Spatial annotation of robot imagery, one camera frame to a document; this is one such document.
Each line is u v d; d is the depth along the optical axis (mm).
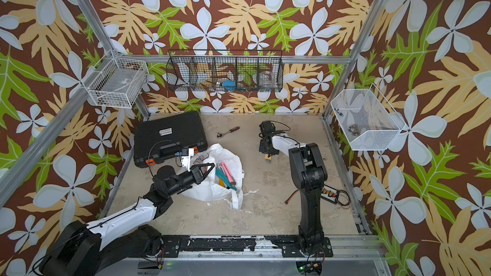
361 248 759
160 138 1009
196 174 690
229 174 908
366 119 815
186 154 716
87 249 406
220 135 1078
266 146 853
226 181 883
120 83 848
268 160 985
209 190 785
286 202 861
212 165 766
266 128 848
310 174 556
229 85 948
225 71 973
